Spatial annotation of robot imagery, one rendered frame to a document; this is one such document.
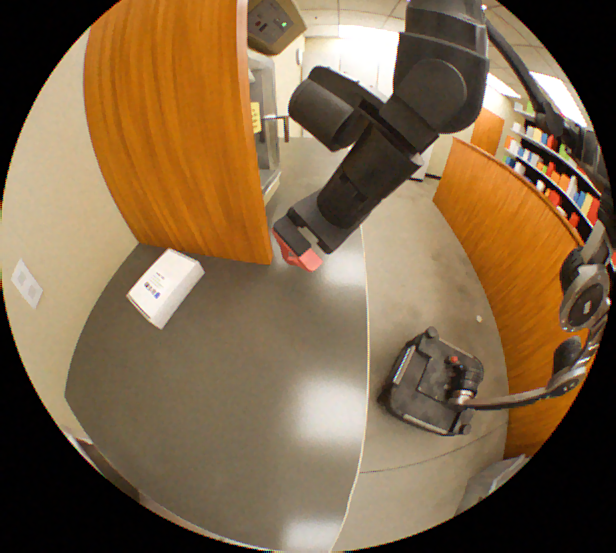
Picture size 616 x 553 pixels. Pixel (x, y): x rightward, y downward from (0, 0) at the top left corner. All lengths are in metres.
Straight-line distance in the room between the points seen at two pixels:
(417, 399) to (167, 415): 1.06
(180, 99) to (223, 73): 0.08
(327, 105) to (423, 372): 1.17
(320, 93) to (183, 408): 0.44
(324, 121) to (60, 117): 0.66
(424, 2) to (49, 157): 0.69
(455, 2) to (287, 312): 0.42
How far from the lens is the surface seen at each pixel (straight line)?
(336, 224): 0.19
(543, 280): 1.90
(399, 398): 1.11
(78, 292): 0.69
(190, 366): 0.36
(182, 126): 0.32
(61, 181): 0.65
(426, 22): 0.15
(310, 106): 0.17
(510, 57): 0.74
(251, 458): 0.33
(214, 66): 0.29
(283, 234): 0.19
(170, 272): 0.43
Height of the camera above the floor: 1.24
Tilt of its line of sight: 44 degrees down
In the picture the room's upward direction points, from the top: straight up
